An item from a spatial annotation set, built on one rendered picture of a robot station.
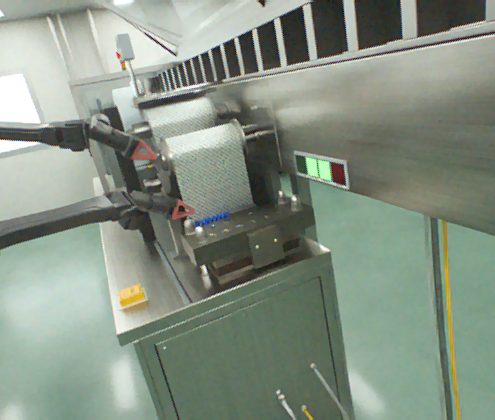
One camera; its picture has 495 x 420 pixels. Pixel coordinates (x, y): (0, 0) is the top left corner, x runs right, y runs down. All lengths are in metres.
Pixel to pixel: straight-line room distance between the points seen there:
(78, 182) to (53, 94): 1.38
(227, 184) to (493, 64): 0.87
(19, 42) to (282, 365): 6.19
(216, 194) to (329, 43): 0.59
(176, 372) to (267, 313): 0.31
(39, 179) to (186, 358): 5.90
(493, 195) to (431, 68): 0.22
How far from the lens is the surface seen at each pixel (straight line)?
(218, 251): 1.13
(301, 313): 1.27
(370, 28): 0.89
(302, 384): 1.43
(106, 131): 1.23
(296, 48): 1.15
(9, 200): 7.00
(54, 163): 6.84
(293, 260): 1.21
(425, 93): 0.74
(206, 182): 1.28
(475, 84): 0.68
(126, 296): 1.21
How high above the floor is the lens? 1.45
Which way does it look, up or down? 18 degrees down
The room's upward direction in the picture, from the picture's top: 12 degrees counter-clockwise
